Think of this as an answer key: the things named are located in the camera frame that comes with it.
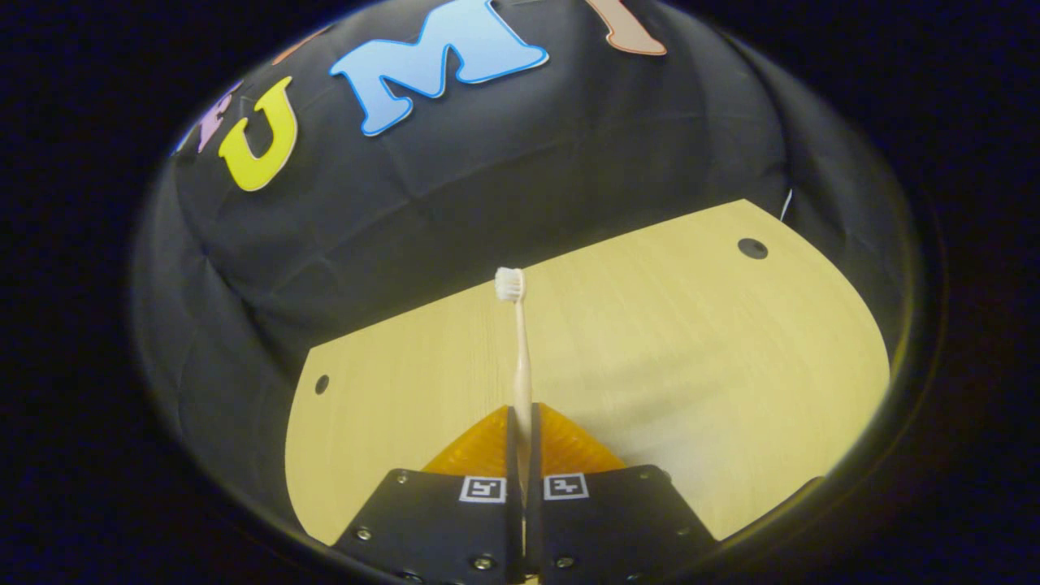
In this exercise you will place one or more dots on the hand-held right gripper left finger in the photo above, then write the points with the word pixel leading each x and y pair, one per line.
pixel 439 528

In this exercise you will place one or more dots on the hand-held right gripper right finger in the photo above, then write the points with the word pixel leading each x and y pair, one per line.
pixel 617 520

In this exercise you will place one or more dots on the beige toothbrush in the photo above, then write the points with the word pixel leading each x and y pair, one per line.
pixel 522 366

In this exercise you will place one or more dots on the light wooden desktop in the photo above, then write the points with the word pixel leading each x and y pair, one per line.
pixel 691 341

